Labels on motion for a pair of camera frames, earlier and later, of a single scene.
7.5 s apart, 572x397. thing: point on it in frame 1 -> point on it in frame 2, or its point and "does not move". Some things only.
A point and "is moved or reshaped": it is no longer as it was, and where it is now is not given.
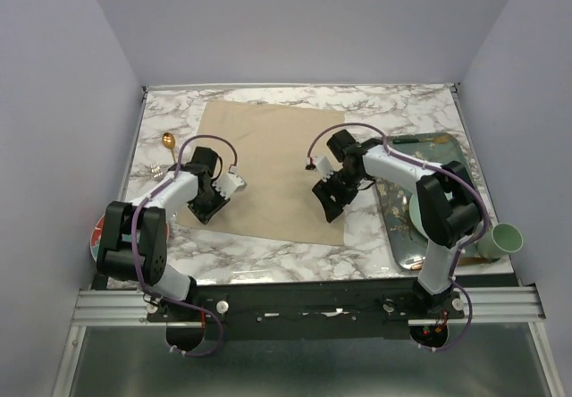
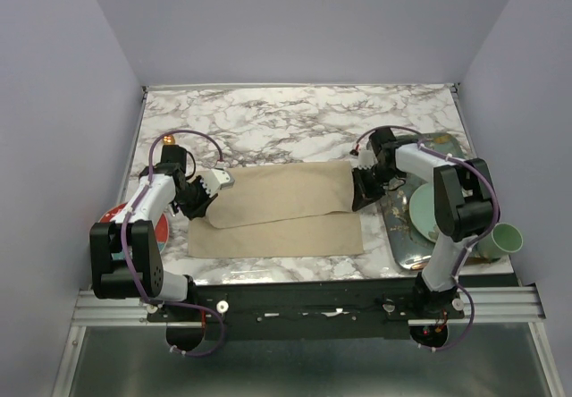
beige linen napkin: (274, 150) is moved or reshaped
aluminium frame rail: (481, 305) does not move
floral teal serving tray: (444, 148) does not move
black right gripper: (323, 190) -> (358, 198)
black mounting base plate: (367, 308) does not move
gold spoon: (169, 141) does not move
